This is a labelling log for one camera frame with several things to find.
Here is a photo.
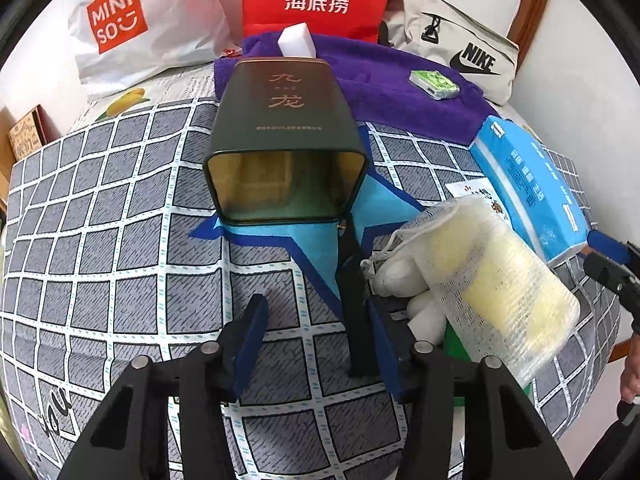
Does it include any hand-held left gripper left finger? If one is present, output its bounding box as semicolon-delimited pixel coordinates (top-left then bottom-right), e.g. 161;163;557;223
57;294;271;480

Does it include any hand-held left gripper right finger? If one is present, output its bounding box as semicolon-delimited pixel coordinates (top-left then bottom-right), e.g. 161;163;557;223
365;297;573;480

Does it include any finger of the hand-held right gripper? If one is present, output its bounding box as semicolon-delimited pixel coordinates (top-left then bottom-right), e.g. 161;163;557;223
587;230;640;267
583;252;640;312

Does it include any green packet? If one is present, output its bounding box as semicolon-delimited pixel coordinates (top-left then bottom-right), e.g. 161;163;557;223
442;317;483;363

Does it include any blue tissue pack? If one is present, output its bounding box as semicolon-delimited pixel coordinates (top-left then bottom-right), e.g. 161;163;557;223
467;115;588;266

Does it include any white mesh bag yellow sponge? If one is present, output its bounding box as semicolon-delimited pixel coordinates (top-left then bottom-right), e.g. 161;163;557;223
387;195;581;386

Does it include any person's right forearm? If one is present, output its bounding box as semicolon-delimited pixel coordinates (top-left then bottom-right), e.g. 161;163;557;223
620;334;640;403

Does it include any white sachet tomato print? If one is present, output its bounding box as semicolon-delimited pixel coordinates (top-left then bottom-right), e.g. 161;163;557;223
444;177;511;218

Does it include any grey checkered bed sheet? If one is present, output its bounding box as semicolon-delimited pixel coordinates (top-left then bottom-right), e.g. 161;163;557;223
0;95;631;480

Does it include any dark green tin box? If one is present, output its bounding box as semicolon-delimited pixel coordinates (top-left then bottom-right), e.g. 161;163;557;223
202;57;371;226

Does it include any small green white pack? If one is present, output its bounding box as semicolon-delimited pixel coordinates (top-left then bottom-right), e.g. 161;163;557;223
409;69;459;102

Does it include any wooden headboard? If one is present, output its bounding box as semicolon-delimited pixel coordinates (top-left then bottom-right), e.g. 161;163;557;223
507;0;553;58

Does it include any purple towel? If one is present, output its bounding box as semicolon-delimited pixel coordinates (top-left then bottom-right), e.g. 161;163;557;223
214;32;501;146

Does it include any white fruit print sheet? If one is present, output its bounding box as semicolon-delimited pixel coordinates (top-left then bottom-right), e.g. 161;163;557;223
80;72;221;121

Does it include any beige waist bag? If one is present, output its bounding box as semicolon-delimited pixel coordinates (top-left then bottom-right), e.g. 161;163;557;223
377;0;521;106

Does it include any brown cardboard box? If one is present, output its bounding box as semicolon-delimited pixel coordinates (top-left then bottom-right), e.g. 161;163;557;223
6;105;50;161

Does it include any white sponge block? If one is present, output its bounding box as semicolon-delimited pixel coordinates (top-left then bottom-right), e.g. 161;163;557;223
277;25;321;58

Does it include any white plastic shopping bag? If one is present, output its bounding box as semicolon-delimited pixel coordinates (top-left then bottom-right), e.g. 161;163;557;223
67;0;233;98

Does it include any red paper bag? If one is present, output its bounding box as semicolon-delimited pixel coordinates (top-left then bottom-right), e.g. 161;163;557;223
242;0;396;43

